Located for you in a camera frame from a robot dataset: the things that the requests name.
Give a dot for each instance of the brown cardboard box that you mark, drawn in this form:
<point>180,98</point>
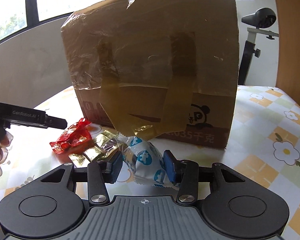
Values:
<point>156,68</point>

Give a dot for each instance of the wooden wardrobe panel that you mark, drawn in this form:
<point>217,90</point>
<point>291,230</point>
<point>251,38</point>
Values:
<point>288,73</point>

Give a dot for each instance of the checkered floral bed sheet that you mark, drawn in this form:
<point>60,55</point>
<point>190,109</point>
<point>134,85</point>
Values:
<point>264,145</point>

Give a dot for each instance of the black window frame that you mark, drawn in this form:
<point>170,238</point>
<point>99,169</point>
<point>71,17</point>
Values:
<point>52,0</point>

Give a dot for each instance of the gold snack packet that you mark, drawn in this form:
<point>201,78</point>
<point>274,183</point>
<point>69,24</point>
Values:
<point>102,146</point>

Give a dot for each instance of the blue white snack packet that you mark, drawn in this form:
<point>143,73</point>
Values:
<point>145,162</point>

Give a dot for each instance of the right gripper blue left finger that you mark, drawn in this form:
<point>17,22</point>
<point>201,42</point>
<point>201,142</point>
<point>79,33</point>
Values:
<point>100,173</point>

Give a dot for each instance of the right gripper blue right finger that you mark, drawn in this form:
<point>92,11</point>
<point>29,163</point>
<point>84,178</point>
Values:
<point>183,173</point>

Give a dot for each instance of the red snack packet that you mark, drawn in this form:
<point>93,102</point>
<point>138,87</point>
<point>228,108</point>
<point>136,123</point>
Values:
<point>73,137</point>

